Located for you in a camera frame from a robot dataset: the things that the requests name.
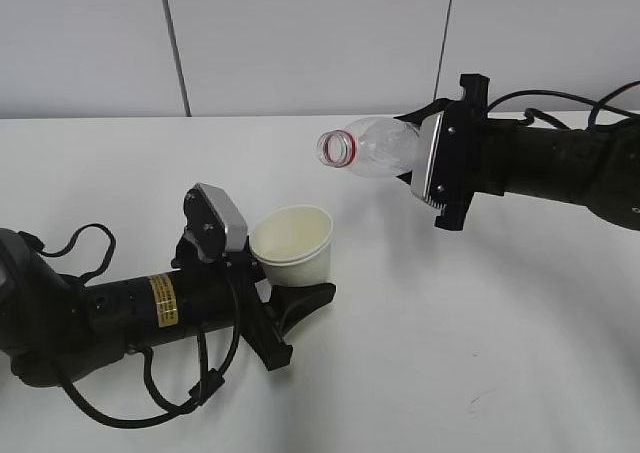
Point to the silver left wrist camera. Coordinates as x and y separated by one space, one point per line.
214 225

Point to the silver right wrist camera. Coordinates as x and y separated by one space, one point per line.
422 170

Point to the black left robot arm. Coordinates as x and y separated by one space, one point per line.
89 327

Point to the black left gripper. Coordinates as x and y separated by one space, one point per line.
222 293

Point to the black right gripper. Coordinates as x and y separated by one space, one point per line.
454 155

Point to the clear plastic water bottle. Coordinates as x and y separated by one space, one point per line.
372 147

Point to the white paper cup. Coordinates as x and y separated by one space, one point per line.
293 246

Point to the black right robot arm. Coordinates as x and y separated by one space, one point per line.
539 156

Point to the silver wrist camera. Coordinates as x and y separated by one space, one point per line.
422 170
214 225

